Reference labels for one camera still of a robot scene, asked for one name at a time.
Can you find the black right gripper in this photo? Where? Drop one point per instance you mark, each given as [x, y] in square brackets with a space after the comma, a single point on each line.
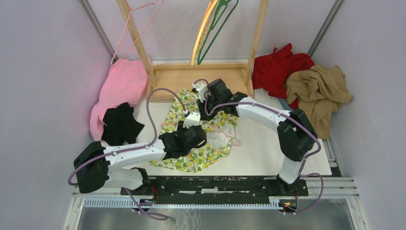
[201, 107]

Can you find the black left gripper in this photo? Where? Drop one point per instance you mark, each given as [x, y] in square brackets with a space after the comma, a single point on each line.
[180, 128]

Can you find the lemon print skirt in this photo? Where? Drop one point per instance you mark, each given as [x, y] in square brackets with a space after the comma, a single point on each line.
[201, 158]

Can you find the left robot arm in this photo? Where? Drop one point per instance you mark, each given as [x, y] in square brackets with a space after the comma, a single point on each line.
[98, 166]

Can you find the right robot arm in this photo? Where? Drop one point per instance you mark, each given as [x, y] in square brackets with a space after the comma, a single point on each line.
[297, 137]

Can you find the yellow wooden hanger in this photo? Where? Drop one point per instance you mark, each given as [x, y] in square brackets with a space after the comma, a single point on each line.
[203, 30]

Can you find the pink hanger on rack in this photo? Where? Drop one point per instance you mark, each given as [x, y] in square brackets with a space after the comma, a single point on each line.
[130, 26]

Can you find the wooden clothes rack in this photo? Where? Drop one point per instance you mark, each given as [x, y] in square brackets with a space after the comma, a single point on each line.
[236, 74]

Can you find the black cloth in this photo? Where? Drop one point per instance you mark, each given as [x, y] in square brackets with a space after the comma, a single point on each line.
[120, 126]

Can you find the pink garment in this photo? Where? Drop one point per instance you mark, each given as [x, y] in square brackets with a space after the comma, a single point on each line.
[126, 83]

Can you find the red garment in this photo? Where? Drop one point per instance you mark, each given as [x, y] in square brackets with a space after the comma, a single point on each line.
[270, 72]

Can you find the tan garment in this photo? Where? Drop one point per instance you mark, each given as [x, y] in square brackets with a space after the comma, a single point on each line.
[319, 92]

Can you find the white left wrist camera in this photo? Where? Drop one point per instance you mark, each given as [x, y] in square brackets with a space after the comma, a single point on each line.
[192, 119]

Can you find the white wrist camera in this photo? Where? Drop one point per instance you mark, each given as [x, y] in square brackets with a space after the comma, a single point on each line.
[201, 90]
[192, 119]

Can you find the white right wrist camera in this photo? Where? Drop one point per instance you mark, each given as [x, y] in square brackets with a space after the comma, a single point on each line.
[201, 90]

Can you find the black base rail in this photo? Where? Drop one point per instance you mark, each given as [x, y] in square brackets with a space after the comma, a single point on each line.
[219, 190]

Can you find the green wire hanger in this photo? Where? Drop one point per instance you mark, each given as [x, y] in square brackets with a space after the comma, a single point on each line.
[221, 15]

